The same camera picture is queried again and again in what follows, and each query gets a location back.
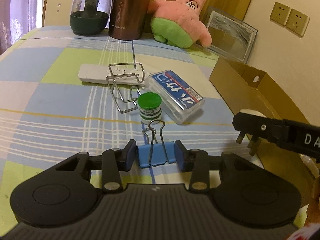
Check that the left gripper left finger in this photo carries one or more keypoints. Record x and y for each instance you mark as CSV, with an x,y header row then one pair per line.
x,y
115,160

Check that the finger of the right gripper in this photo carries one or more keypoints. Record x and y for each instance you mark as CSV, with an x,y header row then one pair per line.
x,y
272,131

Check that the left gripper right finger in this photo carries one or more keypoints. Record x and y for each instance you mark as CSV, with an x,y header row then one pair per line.
x,y
195,161

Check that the white plug adapter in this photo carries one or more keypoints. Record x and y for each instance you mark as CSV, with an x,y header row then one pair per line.
x,y
251,121

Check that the clear toothpick box blue label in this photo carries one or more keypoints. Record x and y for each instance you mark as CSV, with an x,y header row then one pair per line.
x,y
179,100

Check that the green cap small bottle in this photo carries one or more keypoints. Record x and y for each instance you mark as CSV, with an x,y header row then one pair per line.
x,y
149,104

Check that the white remote control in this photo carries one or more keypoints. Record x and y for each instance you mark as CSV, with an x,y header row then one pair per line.
x,y
100,73

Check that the person hand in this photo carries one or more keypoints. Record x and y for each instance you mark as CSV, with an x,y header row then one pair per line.
x,y
313,211

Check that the cardboard box tray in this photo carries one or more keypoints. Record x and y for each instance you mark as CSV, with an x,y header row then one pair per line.
x,y
244,87

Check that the checkered tablecloth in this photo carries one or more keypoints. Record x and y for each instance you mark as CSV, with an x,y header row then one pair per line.
x,y
48,114

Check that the framed sand picture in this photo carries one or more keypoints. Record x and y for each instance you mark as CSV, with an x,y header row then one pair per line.
x,y
231,38

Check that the pink starfish plush toy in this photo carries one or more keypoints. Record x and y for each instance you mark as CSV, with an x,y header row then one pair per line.
x,y
177,23

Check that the brown metal thermos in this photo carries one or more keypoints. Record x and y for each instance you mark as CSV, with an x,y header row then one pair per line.
x,y
127,19

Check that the cream wooden chair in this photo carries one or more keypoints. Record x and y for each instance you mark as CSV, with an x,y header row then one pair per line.
x,y
56,12

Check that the purple lace curtain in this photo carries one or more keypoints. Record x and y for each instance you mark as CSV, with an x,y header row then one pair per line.
x,y
18,17

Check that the beige double wall socket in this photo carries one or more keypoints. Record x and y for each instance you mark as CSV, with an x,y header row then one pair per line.
x,y
292,19

